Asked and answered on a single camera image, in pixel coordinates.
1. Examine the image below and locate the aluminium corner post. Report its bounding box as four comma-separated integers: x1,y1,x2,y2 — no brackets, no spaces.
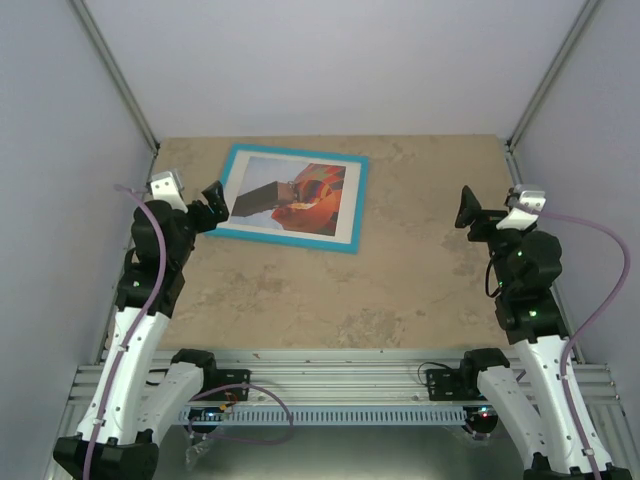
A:
504,0,603,154
68,0,160,156

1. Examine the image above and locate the teal wooden picture frame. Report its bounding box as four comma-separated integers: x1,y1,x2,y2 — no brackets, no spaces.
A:
209,144,369,254

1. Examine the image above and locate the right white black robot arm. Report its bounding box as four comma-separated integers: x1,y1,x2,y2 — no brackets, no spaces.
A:
455,185,632,479

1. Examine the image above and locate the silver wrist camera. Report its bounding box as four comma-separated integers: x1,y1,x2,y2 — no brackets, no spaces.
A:
149,169,188,212
496,184,546,231

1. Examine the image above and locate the right aluminium corner post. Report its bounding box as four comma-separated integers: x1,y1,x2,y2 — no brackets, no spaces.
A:
504,0,603,154

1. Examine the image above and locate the grey slotted cable duct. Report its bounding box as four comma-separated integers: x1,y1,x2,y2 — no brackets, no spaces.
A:
177,405,467,427

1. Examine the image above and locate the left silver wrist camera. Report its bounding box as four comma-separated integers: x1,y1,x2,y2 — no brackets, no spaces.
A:
149,169,188,212

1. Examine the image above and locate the hot air balloon photo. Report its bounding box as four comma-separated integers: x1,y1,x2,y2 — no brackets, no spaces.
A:
230,156,346,236

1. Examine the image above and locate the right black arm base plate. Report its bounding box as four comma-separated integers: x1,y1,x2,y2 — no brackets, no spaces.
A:
425,368,468,402

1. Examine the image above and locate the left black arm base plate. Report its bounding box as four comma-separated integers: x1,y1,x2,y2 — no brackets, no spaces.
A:
213,369,251,403

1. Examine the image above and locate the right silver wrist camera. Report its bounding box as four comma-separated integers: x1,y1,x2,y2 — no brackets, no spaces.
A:
496,184,546,231

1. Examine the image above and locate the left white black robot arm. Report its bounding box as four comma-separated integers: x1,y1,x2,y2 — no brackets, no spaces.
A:
53,175,229,479

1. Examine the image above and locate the left aluminium corner post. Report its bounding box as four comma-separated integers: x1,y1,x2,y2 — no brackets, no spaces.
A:
68,0,160,156

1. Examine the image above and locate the aluminium rail platform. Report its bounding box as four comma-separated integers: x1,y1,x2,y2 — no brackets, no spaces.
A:
68,349,620,406

